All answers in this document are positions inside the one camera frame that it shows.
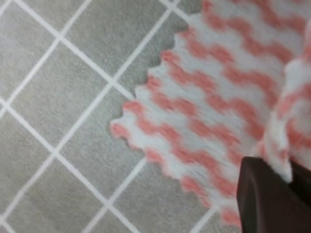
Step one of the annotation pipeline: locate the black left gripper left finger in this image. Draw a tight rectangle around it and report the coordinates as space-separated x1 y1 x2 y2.
237 157 311 233

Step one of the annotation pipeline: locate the pink white wavy towel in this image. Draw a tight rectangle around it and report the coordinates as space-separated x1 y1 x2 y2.
110 0 311 226

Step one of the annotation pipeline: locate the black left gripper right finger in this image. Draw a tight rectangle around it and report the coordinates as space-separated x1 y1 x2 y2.
289 161 311 208

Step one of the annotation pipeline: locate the grey grid tablecloth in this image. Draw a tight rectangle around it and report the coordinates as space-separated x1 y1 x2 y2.
0 0 237 233

